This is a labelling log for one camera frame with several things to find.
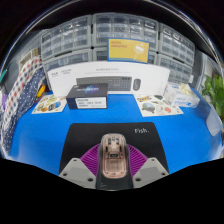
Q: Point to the small cartoon sticker sheet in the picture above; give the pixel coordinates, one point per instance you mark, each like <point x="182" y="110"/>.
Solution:
<point x="48" y="104"/>

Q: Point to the black mouse pad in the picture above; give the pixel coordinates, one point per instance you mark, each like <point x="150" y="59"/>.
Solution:
<point x="86" y="135"/>

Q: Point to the white keyboard mouse set box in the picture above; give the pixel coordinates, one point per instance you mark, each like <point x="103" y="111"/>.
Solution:
<point x="150" y="75"/>

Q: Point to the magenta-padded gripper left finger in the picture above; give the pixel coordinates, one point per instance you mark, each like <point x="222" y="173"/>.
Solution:
<point x="76" y="171"/>

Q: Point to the cream latex glove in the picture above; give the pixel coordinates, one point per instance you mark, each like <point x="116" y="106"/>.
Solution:
<point x="185" y="89"/>

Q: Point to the transparent pink computer mouse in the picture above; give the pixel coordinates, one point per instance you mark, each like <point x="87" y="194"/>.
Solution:
<point x="114" y="160"/>

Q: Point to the yellow blue cardboard box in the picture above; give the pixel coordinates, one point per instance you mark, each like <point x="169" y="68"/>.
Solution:
<point x="128" y="50"/>

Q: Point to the navy dotted fabric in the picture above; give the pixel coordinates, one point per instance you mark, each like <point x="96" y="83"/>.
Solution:
<point x="20" y="116"/>

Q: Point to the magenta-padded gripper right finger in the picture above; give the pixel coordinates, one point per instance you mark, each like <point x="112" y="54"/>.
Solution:
<point x="150" y="171"/>

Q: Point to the green potted plant white pot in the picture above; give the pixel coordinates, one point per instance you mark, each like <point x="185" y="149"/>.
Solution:
<point x="213" y="96"/>

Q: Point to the small black product box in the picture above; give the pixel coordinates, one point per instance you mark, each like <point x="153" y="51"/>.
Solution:
<point x="86" y="96"/>

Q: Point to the large cartoon sticker sheet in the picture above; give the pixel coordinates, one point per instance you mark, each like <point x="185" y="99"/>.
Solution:
<point x="158" y="105"/>

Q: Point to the white blue glove box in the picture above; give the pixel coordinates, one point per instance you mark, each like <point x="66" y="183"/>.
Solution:
<point x="181" y="100"/>

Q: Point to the white red-dotted fabric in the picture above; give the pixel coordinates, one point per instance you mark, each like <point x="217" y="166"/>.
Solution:
<point x="23" y="83"/>

